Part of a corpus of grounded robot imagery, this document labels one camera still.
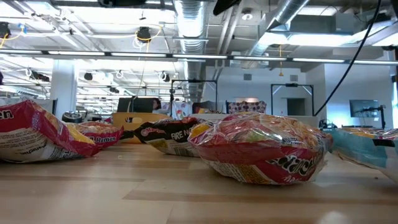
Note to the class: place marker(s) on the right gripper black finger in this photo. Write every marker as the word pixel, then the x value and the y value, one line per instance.
pixel 228 4

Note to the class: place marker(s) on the black Maruchan Fire Noodle pack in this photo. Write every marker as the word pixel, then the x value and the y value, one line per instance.
pixel 168 137

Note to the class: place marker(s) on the red Maruchan Roast Beef pack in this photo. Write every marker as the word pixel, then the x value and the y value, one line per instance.
pixel 31 124
pixel 105 137
pixel 261 155

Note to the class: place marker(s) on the blue Maruchan ramen pack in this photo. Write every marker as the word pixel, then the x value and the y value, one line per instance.
pixel 357 149

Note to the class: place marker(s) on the linear ceiling light strip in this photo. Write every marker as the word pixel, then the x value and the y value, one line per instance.
pixel 199 56

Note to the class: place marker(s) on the black ceiling device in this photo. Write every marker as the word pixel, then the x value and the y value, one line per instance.
pixel 144 33

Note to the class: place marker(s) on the purple patterned fabric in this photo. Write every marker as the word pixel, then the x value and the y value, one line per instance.
pixel 245 107

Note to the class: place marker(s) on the colourful printed white fabric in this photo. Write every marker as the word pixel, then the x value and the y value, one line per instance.
pixel 180 110

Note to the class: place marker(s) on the person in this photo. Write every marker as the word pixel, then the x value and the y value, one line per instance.
pixel 156 104

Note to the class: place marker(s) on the black computer monitor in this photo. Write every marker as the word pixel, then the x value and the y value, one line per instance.
pixel 133 105

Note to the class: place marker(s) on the yellow plastic bin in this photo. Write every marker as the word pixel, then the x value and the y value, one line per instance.
pixel 124 124

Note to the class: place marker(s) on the white square column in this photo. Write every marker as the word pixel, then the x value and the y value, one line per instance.
pixel 63 90

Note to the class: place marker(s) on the black round container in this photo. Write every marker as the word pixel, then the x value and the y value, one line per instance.
pixel 72 117

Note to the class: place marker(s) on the silver ventilation duct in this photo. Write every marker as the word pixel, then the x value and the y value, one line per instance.
pixel 280 15
pixel 190 25

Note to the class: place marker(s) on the black gantry frame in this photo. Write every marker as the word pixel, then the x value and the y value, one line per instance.
pixel 192 81
pixel 292 85

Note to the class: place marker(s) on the wall monitor on arm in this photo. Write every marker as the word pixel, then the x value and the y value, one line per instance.
pixel 363 108

